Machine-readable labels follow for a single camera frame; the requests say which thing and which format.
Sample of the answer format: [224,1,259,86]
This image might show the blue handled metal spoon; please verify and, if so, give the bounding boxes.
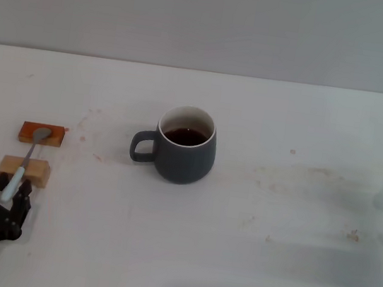
[0,122,53,207]

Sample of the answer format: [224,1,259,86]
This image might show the grey ceramic coffee cup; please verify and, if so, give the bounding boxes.
[126,98,223,190]

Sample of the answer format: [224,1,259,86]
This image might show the light wooden block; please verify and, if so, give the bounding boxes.
[0,154,53,189]

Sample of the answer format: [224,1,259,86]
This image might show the reddish brown wooden block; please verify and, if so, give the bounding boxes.
[16,119,67,149]

